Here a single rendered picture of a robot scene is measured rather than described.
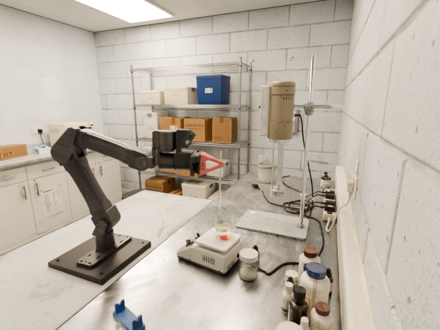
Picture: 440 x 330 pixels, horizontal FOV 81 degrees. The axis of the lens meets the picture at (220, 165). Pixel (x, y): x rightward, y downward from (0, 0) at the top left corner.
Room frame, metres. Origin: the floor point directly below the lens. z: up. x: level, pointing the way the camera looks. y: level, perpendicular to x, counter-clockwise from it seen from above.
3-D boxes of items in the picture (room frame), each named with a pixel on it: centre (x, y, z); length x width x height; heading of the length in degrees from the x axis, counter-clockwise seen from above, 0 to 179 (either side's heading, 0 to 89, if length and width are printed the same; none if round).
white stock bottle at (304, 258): (0.69, -0.27, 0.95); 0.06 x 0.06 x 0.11
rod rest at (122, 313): (0.54, 0.23, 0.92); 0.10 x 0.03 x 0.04; 50
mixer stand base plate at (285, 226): (1.09, -0.24, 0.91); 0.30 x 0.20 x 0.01; 67
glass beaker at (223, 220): (0.81, -0.02, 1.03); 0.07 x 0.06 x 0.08; 64
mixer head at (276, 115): (1.09, -0.23, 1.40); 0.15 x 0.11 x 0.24; 67
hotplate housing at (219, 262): (0.82, 0.03, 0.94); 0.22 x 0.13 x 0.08; 59
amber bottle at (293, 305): (0.52, -0.19, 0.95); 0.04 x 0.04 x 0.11
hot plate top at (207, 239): (0.80, 0.00, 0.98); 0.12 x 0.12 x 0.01; 59
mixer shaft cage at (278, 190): (1.08, -0.25, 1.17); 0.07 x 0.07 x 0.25
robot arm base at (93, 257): (0.83, 0.41, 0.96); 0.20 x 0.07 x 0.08; 160
